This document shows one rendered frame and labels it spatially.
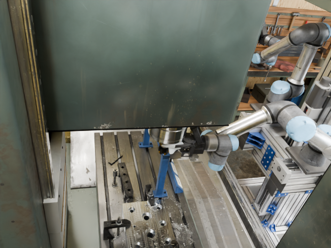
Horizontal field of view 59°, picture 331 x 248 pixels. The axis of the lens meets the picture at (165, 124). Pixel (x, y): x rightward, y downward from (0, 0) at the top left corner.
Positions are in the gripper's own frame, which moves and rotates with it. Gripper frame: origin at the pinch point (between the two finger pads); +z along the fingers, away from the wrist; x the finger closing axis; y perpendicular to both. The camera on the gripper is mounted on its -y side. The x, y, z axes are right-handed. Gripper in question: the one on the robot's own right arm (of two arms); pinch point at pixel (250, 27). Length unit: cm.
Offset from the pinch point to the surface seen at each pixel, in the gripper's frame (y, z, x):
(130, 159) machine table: 52, -44, -125
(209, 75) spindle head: -42, -105, -116
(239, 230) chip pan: 82, -106, -77
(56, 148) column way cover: -6, -77, -166
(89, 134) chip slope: 60, 1, -140
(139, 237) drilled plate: 40, -103, -143
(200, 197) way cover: 70, -79, -91
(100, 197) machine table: 48, -67, -152
